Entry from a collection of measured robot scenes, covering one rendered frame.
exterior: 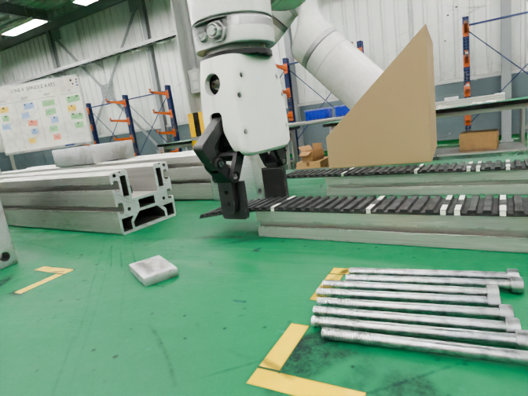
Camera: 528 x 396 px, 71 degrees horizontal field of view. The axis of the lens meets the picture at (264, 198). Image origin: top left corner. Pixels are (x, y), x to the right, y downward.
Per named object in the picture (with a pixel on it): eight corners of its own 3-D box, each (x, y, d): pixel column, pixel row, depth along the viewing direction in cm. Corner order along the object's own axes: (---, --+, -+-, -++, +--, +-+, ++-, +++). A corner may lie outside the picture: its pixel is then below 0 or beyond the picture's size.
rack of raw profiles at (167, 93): (80, 180, 1087) (62, 104, 1043) (105, 174, 1164) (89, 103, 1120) (163, 174, 928) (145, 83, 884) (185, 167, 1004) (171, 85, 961)
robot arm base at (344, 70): (364, 119, 105) (317, 76, 108) (412, 63, 93) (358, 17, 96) (337, 134, 91) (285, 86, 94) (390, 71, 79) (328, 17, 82)
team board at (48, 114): (11, 218, 569) (-25, 88, 530) (34, 210, 617) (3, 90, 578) (100, 208, 544) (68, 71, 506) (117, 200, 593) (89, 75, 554)
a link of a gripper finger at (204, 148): (193, 116, 33) (210, 175, 34) (242, 101, 39) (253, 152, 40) (184, 118, 33) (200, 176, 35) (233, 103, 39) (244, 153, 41)
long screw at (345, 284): (498, 297, 22) (497, 281, 22) (500, 305, 21) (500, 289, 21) (326, 287, 27) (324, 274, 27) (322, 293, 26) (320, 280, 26)
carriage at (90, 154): (137, 167, 89) (131, 139, 88) (97, 176, 80) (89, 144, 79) (98, 170, 98) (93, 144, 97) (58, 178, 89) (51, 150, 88)
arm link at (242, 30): (238, 5, 32) (243, 42, 33) (287, 20, 39) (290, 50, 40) (171, 30, 37) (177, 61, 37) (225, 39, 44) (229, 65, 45)
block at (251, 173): (291, 185, 70) (286, 134, 68) (256, 200, 59) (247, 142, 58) (253, 185, 75) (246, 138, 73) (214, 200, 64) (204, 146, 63)
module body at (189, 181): (246, 188, 73) (240, 145, 71) (214, 200, 64) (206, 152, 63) (42, 192, 116) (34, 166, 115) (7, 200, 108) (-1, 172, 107)
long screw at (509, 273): (517, 280, 24) (517, 265, 23) (520, 287, 23) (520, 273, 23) (351, 274, 28) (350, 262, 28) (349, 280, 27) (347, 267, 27)
